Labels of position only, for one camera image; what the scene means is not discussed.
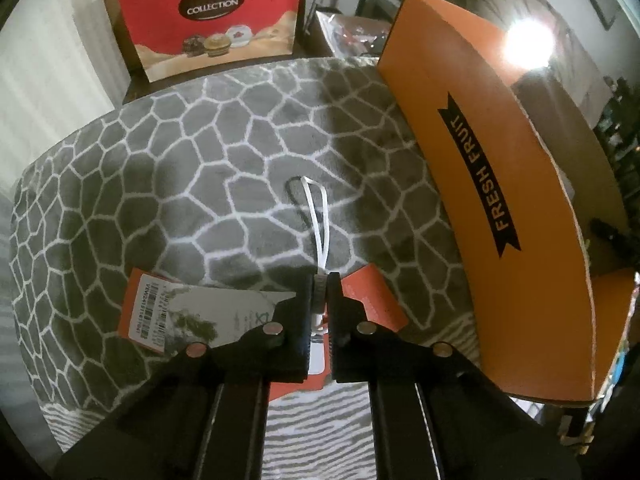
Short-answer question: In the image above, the red gift bag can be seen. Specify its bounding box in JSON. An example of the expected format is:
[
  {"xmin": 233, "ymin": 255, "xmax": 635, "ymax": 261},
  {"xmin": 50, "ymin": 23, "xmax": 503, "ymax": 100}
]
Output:
[{"xmin": 117, "ymin": 0, "xmax": 307, "ymax": 84}]

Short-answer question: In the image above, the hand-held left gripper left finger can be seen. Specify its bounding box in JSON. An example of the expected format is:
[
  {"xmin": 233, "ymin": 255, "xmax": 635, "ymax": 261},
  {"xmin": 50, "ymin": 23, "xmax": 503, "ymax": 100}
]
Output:
[{"xmin": 52, "ymin": 272, "xmax": 314, "ymax": 480}]

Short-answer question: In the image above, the grey patterned blanket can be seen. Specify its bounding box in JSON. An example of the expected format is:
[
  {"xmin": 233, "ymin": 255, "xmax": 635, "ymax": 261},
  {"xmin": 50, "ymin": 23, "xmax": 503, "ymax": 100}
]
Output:
[{"xmin": 10, "ymin": 55, "xmax": 482, "ymax": 457}]

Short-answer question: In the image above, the large orange cardboard box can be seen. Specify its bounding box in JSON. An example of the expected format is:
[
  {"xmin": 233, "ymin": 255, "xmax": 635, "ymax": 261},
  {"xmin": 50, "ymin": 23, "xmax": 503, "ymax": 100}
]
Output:
[{"xmin": 375, "ymin": 0, "xmax": 640, "ymax": 409}]

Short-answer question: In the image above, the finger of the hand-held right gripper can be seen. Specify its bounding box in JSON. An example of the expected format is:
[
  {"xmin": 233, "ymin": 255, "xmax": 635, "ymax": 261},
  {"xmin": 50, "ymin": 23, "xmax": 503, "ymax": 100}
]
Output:
[{"xmin": 590, "ymin": 217, "xmax": 632, "ymax": 252}]

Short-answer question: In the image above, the clear plastic wrapped item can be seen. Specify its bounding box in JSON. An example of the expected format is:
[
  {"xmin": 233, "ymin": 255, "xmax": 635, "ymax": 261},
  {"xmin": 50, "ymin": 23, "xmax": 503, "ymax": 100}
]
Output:
[{"xmin": 314, "ymin": 7, "xmax": 397, "ymax": 59}]

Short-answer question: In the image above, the white cord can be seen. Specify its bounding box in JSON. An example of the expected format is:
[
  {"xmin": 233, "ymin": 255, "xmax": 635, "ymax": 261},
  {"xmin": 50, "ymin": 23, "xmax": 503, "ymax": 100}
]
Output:
[{"xmin": 287, "ymin": 175, "xmax": 332, "ymax": 347}]

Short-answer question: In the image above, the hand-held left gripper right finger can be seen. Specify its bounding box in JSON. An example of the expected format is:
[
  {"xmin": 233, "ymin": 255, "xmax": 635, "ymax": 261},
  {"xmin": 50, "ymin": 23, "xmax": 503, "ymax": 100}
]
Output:
[{"xmin": 325, "ymin": 272, "xmax": 582, "ymax": 480}]

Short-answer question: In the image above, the dark wooden table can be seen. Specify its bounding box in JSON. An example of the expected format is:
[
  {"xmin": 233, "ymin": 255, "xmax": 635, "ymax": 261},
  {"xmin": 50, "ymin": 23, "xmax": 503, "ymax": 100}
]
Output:
[{"xmin": 122, "ymin": 42, "xmax": 382, "ymax": 107}]

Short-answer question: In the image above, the orange tagged packet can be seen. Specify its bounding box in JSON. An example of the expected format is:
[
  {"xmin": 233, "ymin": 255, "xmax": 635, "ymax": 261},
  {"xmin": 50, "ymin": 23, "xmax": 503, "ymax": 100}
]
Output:
[{"xmin": 117, "ymin": 260, "xmax": 409, "ymax": 392}]

